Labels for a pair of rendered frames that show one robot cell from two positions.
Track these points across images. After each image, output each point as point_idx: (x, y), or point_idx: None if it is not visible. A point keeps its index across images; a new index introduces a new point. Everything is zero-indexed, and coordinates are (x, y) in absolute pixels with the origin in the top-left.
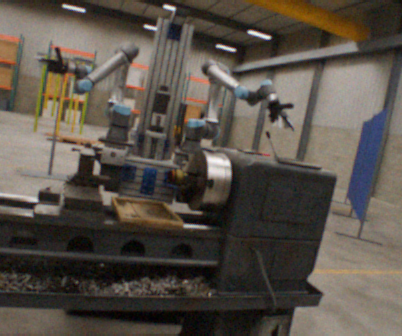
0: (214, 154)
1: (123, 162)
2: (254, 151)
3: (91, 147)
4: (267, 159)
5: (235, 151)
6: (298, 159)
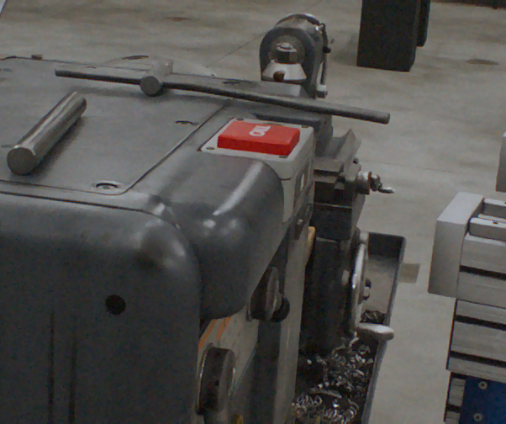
0: (113, 60)
1: (497, 177)
2: (145, 75)
3: (277, 58)
4: None
5: (184, 76)
6: (18, 141)
